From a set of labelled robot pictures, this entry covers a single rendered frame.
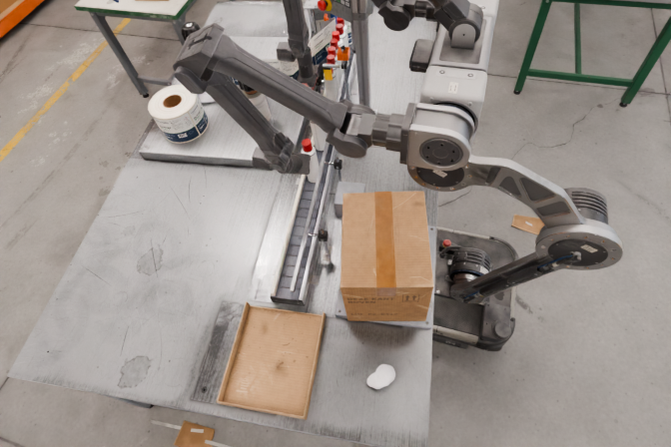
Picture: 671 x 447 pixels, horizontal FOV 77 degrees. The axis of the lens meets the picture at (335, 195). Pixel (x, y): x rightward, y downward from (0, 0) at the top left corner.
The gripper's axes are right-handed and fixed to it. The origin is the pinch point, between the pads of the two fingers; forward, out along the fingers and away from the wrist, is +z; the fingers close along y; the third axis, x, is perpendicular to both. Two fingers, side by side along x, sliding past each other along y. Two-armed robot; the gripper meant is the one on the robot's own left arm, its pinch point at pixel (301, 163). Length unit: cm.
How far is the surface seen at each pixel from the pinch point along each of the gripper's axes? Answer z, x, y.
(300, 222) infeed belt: 4.3, 21.2, 0.3
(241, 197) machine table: 15.5, 16.0, 27.7
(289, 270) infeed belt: -7.9, 35.6, -0.3
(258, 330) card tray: -17, 53, 6
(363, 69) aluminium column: 25.1, -36.3, -15.5
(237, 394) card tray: -29, 68, 7
